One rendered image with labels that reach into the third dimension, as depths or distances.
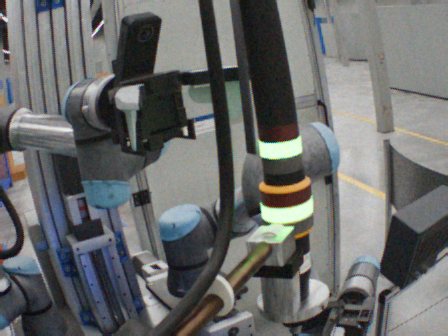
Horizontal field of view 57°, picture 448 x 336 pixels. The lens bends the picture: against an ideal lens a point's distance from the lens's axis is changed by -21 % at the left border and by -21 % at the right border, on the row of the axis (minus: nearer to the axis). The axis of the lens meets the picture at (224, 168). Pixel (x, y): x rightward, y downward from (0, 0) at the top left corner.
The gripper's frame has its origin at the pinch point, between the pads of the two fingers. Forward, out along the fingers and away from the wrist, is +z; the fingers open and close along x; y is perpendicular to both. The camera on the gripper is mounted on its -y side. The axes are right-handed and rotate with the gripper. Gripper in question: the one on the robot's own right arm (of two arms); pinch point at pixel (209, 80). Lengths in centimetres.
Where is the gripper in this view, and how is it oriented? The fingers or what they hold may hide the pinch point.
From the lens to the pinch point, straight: 45.8
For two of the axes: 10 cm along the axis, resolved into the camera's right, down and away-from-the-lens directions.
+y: 1.4, 9.5, 2.7
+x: -7.7, 2.8, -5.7
